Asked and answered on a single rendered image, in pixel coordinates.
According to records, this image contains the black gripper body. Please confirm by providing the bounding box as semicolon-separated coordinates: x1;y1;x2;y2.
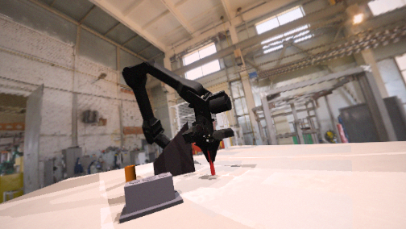
193;115;234;144

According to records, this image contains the orange cylinder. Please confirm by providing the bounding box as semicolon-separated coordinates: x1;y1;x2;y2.
124;165;136;182

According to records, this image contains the dark red peg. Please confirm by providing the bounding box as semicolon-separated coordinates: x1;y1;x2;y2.
207;151;216;176

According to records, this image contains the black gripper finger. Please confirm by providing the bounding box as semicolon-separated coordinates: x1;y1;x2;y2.
194;141;209;162
205;139;222;162

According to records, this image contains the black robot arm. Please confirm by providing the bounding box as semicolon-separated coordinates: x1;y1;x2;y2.
122;60;232;150

